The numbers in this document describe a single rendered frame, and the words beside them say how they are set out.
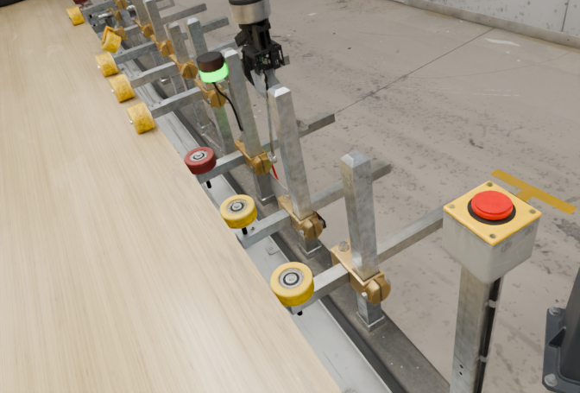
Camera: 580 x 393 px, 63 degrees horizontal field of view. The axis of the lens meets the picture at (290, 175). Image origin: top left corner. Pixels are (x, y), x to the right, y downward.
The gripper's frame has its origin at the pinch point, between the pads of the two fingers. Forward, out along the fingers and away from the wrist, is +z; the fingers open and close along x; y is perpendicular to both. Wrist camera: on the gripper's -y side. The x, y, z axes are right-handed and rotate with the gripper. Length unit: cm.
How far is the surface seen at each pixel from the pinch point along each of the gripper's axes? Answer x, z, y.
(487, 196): -8, -21, 77
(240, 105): -8.7, -1.3, 3.7
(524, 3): 247, 78, -116
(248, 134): -8.6, 7.2, 3.6
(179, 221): -33.8, 11.6, 18.2
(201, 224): -30.1, 11.6, 22.2
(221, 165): -16.7, 15.6, -0.8
